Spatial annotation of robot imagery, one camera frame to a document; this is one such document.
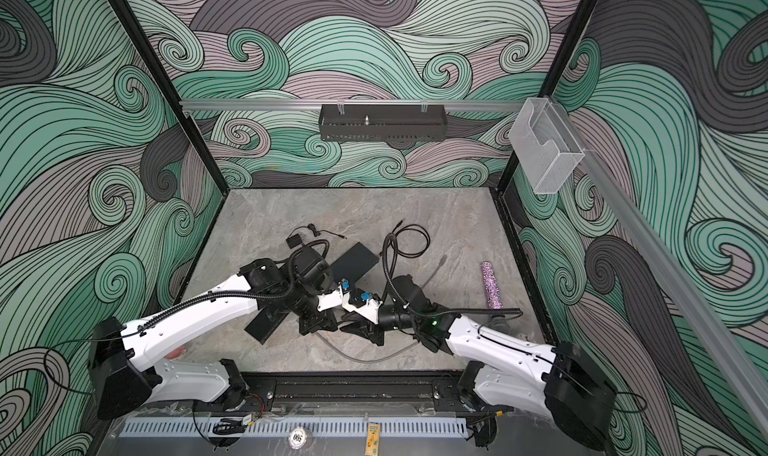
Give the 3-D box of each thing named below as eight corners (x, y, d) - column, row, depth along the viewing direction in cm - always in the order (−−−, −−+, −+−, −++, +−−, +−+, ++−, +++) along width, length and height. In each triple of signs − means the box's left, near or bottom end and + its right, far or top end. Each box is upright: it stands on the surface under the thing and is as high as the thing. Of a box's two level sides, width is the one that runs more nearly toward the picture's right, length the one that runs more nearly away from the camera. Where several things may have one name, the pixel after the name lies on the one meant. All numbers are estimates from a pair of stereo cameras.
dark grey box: (325, 273, 99) (324, 269, 97) (358, 245, 106) (358, 241, 104) (345, 292, 94) (344, 289, 92) (378, 262, 102) (378, 258, 100)
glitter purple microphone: (488, 310, 90) (492, 305, 87) (479, 267, 100) (482, 261, 97) (499, 311, 90) (503, 306, 87) (489, 267, 100) (492, 261, 97)
